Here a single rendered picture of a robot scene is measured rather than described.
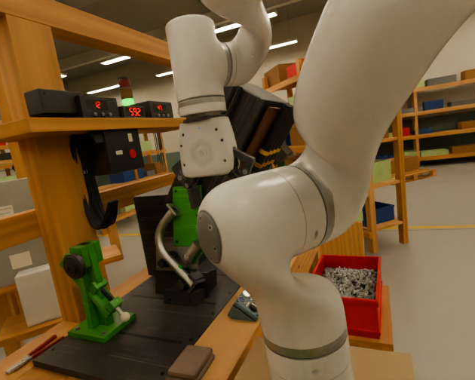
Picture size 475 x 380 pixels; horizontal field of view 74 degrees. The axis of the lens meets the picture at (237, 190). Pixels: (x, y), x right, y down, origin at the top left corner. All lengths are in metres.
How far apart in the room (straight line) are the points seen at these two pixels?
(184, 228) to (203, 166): 0.58
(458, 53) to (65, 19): 9.65
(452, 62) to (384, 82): 9.95
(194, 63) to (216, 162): 0.16
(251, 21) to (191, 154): 0.23
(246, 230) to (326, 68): 0.17
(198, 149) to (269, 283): 0.29
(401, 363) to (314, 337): 0.34
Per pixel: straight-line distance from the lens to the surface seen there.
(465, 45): 10.34
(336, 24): 0.28
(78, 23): 1.38
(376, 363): 0.75
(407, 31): 0.27
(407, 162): 8.09
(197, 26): 0.57
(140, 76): 12.47
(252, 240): 0.34
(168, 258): 1.12
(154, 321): 1.06
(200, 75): 0.55
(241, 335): 0.91
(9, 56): 1.20
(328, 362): 0.47
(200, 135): 0.55
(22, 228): 1.19
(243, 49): 0.59
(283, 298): 0.39
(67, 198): 1.17
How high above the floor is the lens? 1.41
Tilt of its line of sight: 9 degrees down
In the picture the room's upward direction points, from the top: 8 degrees counter-clockwise
